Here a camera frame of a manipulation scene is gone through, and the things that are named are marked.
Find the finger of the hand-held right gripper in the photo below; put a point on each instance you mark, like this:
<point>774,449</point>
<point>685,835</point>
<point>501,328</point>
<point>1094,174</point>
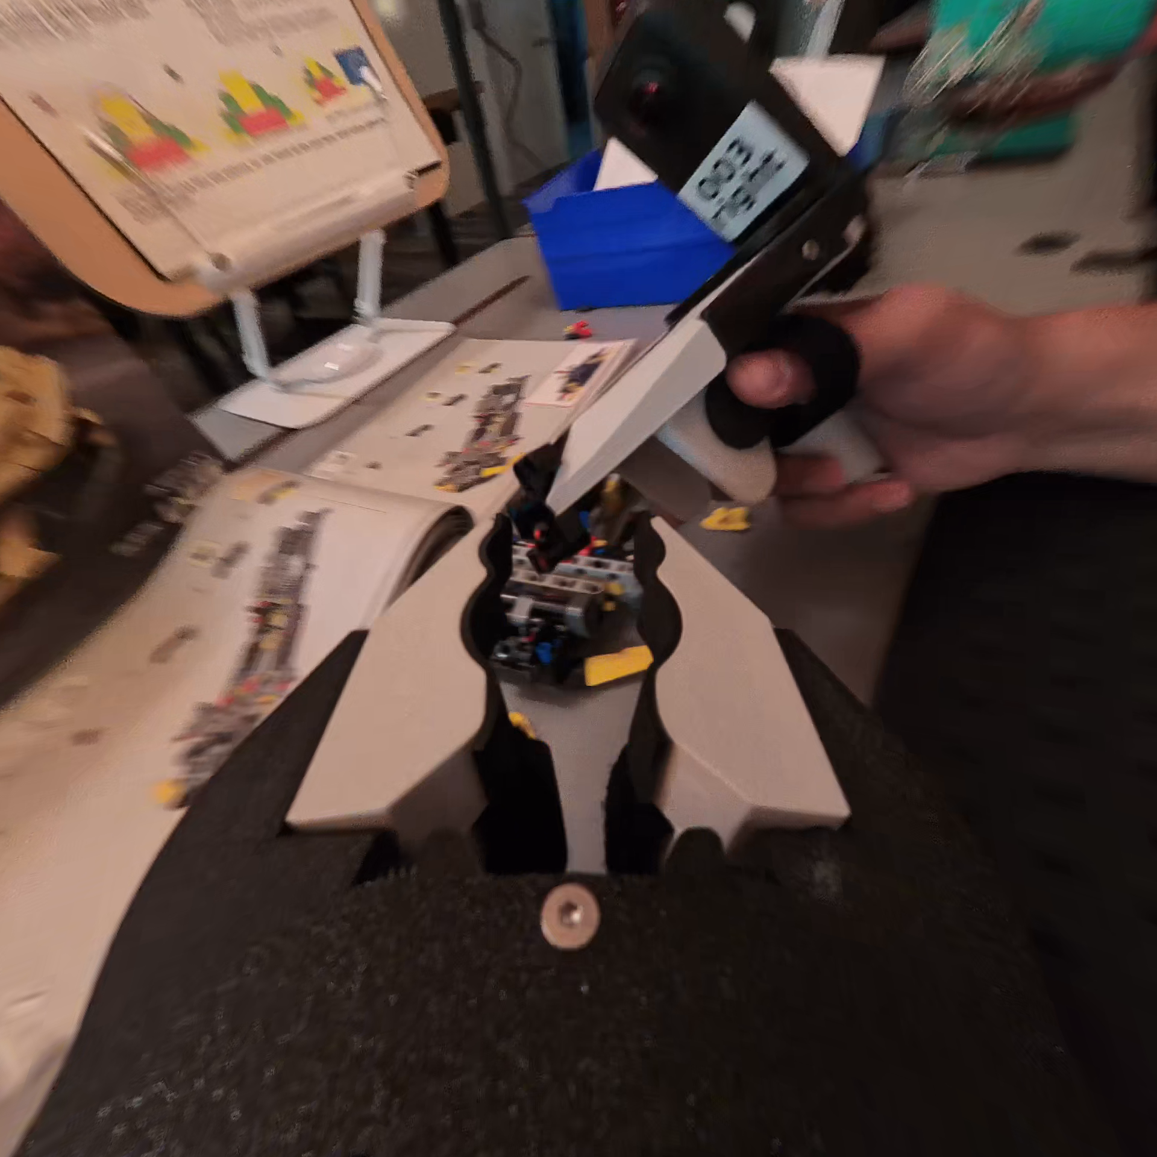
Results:
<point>668,484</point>
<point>650,399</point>

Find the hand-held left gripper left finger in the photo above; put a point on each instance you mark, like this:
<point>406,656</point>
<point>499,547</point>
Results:
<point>406,724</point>

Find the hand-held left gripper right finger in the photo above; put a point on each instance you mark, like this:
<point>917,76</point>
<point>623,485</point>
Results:
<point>741,724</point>

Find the small yellow lego piece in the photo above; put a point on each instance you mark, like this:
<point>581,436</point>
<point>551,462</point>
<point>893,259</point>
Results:
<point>726,518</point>

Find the lego car chassis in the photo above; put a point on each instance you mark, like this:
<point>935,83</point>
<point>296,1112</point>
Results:
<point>561,587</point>

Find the person's right forearm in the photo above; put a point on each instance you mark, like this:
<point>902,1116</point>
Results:
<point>1094,389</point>

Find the small red black lego cluster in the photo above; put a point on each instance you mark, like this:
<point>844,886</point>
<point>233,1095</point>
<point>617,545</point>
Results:
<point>579,330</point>

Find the yellow lego connector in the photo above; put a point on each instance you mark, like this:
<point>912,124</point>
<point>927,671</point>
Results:
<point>522,722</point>

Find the lego instruction booklet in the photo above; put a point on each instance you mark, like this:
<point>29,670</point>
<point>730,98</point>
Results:
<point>361,434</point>

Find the lego set box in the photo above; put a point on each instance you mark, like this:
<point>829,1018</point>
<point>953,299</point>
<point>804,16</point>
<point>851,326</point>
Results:
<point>90,506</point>

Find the person's right hand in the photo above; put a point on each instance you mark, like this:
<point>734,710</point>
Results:
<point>939,399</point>

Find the blue plastic bin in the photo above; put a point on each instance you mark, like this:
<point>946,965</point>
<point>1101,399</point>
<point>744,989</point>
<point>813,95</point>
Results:
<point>614,244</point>

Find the white paper bags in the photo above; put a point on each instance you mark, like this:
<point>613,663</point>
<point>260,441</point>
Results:
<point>832,100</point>

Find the white stand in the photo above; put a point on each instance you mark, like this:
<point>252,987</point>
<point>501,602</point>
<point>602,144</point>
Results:
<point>343,361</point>

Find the teal tote bag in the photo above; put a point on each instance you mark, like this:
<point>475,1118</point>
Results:
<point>1039,46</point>

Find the instruction sheet on white stand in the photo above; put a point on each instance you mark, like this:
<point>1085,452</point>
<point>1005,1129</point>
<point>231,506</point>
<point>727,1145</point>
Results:
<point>226,135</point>

